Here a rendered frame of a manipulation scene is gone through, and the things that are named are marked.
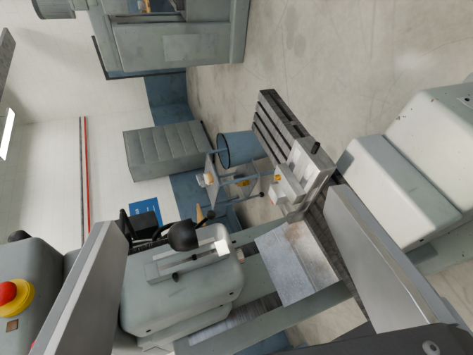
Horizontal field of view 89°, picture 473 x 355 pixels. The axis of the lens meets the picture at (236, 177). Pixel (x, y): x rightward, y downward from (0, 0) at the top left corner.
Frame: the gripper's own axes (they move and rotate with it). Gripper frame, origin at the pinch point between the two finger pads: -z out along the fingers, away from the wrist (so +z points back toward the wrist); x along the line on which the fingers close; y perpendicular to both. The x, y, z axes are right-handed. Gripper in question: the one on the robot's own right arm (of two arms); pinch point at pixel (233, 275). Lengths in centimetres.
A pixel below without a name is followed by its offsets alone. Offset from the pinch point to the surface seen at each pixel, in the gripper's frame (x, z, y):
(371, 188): -45, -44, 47
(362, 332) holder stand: -30, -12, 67
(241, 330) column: 3, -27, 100
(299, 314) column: -22, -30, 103
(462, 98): -68, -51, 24
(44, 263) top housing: 40, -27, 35
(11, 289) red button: 38, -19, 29
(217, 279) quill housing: 6, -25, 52
